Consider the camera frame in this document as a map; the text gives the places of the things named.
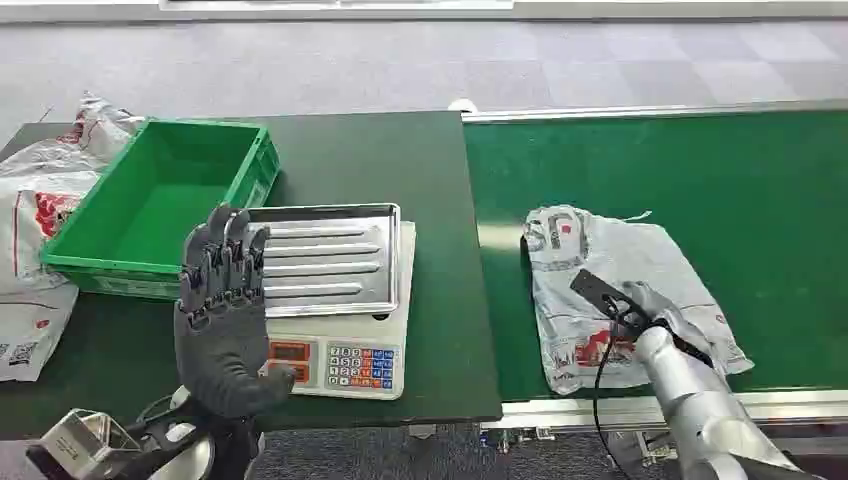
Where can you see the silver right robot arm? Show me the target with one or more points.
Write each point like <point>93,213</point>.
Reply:
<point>702,404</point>

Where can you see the steel scale tray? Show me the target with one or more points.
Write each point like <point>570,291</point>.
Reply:
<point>328,262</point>

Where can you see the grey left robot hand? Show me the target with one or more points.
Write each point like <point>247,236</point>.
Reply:
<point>222,351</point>

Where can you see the white parcel bag QR label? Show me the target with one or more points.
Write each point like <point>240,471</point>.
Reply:
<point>30,331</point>

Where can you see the grey plastic parcel bag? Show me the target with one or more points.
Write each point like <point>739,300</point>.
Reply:
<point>596,265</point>

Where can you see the white electronic scale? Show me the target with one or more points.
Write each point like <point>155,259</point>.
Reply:
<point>358,361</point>

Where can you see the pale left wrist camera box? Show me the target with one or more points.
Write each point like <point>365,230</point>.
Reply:
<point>86,444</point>

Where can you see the green conveyor belt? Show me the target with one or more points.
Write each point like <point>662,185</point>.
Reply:
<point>662,166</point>

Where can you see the crumpled white parcel bag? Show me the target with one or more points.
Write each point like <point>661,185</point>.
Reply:
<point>79,142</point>

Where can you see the white round knob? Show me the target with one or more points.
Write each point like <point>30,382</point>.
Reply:
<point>463,104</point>

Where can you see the silver conveyor frame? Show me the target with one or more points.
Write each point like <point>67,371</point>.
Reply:
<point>576,411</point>

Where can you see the black right wrist bracket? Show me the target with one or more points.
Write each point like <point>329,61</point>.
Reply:
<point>604,291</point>

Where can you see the green plastic crate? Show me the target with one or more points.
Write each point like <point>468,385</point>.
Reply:
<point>156,199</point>

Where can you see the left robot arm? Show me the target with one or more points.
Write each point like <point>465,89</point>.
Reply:
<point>192,450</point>

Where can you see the white parcel bag red print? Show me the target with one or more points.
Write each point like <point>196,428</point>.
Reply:
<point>33,218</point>

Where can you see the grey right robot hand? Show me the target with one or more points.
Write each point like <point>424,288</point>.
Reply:
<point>652,301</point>

